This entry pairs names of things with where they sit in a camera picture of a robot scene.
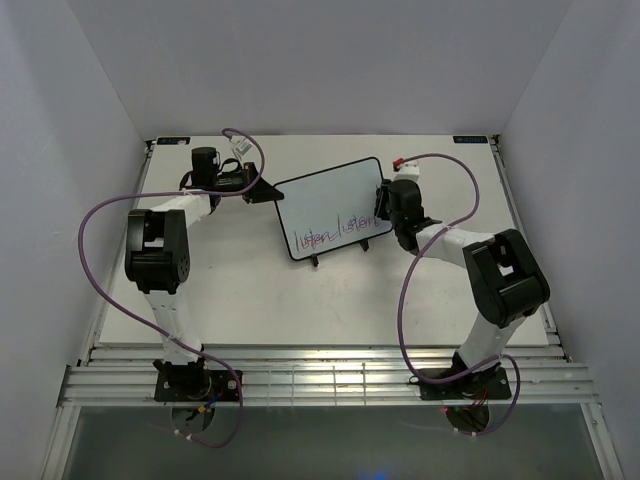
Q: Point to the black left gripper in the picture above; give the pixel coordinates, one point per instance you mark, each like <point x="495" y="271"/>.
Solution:
<point x="263" y="192"/>

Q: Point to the aluminium table frame rail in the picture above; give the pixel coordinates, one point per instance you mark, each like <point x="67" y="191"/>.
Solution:
<point x="331" y="377"/>

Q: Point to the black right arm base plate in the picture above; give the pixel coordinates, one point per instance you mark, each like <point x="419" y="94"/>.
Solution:
<point x="490" y="384"/>

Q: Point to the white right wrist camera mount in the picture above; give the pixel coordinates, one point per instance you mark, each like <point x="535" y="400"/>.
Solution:
<point x="406" y="170"/>

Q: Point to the blue left corner label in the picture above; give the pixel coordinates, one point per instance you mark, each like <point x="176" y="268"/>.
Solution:
<point x="173" y="141"/>

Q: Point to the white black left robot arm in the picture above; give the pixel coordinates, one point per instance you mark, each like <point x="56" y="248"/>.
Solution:
<point x="157" y="257"/>

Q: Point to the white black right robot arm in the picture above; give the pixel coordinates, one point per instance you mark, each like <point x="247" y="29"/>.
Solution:
<point x="507" y="284"/>

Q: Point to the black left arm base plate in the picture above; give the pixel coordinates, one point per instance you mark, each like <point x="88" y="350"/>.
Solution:
<point x="197" y="386"/>

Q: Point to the white black-framed whiteboard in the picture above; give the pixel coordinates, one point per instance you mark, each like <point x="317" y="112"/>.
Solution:
<point x="330" y="209"/>

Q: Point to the blue right corner label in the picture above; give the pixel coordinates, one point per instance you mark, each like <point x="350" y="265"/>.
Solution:
<point x="470" y="139"/>

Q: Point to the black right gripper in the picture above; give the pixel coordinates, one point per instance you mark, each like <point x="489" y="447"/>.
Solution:
<point x="384" y="196"/>

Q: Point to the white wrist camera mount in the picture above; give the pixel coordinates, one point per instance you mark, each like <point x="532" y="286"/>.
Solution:
<point x="240" y="147"/>
<point x="406" y="170"/>

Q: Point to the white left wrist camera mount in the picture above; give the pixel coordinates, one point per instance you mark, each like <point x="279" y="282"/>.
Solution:
<point x="240" y="147"/>

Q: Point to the blue corner label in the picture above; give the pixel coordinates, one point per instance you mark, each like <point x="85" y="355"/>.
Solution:
<point x="470" y="139"/>
<point x="173" y="141"/>

